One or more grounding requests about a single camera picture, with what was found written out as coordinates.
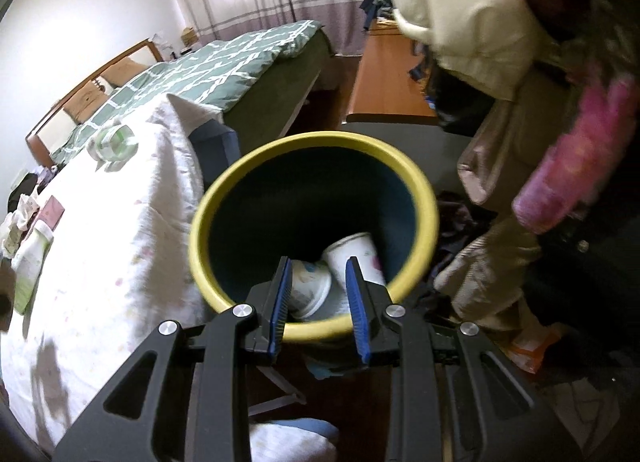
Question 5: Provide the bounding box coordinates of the yellow rimmed trash bin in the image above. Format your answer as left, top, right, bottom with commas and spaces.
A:
189, 131, 439, 314

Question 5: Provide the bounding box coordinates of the wooden headboard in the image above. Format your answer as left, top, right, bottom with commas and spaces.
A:
25, 39, 166, 167

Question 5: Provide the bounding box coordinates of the clothes pile by curtain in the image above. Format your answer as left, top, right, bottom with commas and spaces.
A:
359, 0, 395, 32

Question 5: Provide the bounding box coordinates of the brown pillow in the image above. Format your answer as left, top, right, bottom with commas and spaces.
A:
63, 81, 108, 124
101, 57, 148, 88

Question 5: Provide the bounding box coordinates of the green plaid bed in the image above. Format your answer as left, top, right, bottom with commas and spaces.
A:
50, 20, 329, 167

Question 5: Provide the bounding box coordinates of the coconut water bottle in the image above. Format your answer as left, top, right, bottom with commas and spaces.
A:
12, 219, 53, 315

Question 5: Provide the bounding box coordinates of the left brown pillow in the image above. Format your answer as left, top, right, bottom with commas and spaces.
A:
63, 81, 108, 124

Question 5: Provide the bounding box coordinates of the wooden low cabinet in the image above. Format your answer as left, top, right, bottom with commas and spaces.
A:
345, 20, 437, 125

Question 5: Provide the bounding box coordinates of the pink strawberry milk carton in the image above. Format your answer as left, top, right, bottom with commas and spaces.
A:
37, 196, 65, 230

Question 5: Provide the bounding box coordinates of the red puffer jacket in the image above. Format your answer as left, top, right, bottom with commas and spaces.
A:
474, 0, 640, 236

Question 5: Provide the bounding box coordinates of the floral white tablecloth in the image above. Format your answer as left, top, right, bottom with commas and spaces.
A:
0, 93, 342, 462

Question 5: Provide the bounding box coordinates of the cream puffer jacket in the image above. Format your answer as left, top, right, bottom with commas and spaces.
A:
392, 0, 541, 100

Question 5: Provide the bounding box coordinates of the white yogurt cup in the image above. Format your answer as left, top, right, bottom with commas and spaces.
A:
288, 260, 332, 320

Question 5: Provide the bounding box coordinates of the wicker basket on bedside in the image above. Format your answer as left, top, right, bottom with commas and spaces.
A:
180, 27, 200, 48

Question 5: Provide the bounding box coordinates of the right brown pillow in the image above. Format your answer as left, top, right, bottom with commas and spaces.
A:
101, 57, 148, 88

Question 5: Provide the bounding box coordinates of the white paper cup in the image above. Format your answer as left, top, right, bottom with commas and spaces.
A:
322, 233, 386, 290

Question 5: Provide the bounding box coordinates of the green clear jar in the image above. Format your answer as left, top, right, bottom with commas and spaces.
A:
87, 123, 139, 172

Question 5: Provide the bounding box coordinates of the dark clothes pile on nightstand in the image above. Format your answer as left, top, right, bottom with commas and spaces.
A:
6, 164, 61, 213

